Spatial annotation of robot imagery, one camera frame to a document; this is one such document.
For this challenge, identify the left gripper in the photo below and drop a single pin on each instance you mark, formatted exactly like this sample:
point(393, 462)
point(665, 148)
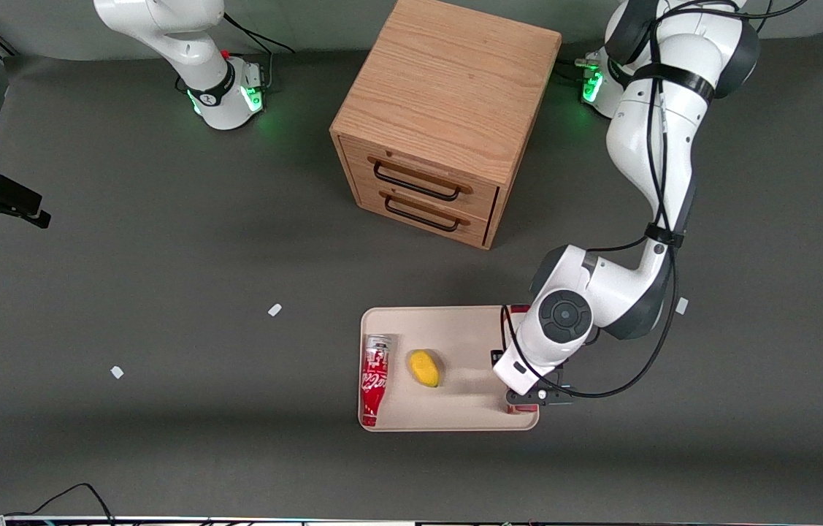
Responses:
point(495, 357)

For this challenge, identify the red cookie box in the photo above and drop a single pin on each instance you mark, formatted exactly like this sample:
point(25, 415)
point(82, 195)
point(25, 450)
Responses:
point(524, 409)

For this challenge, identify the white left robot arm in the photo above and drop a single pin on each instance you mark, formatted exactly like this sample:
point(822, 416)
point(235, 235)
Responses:
point(645, 139)

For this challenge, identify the beige plastic tray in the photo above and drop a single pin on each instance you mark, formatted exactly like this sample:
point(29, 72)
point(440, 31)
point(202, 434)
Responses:
point(455, 329)

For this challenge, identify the yellow lemon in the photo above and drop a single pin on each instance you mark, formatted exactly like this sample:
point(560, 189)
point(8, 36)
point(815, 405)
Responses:
point(423, 368)

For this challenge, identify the red cola can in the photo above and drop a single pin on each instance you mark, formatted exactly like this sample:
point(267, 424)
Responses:
point(374, 380)

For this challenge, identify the wooden drawer front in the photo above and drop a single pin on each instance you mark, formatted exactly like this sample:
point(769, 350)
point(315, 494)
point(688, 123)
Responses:
point(480, 193)
point(473, 228)

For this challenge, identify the white tape piece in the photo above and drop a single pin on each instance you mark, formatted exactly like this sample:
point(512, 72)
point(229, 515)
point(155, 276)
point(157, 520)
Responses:
point(682, 305)
point(274, 310)
point(117, 372)

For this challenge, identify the wooden drawer cabinet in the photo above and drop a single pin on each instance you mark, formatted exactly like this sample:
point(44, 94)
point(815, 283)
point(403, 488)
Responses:
point(448, 80)

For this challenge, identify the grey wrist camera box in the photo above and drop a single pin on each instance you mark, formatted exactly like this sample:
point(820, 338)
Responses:
point(540, 395)

